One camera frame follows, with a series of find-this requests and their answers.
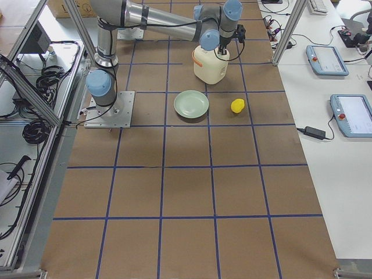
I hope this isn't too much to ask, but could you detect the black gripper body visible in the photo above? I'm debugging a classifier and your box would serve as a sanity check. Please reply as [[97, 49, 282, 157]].
[[218, 36, 232, 52]]

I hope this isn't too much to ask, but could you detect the white rice cooker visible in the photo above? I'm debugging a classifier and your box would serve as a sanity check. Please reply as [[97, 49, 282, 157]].
[[192, 45, 230, 85]]

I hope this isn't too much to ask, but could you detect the green plate near arm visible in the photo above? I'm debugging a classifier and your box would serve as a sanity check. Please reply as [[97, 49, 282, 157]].
[[174, 90, 209, 119]]

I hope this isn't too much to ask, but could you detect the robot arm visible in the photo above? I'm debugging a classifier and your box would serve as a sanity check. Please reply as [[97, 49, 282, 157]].
[[91, 1, 245, 84]]

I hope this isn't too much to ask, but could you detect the yellow toy bell pepper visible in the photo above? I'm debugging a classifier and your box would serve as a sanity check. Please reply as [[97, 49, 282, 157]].
[[230, 98, 245, 114]]

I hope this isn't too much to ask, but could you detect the teach pendant far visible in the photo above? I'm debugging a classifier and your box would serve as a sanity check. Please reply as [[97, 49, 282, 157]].
[[306, 45, 349, 77]]

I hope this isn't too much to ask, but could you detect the teach pendant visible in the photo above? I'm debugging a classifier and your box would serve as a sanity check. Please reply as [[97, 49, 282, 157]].
[[306, 45, 349, 77], [330, 94, 371, 138]]

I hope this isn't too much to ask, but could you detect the black power adapter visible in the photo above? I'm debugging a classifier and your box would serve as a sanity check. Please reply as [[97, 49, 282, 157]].
[[303, 126, 326, 140]]

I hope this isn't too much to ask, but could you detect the teach pendant near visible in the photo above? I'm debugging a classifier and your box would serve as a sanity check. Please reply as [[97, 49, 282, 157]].
[[330, 94, 371, 138]]

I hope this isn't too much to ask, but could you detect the cardboard box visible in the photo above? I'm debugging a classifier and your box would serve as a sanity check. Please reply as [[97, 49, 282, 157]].
[[46, 0, 98, 19]]

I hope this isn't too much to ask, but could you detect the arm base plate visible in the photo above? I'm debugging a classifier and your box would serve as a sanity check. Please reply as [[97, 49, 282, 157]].
[[83, 91, 135, 128]]

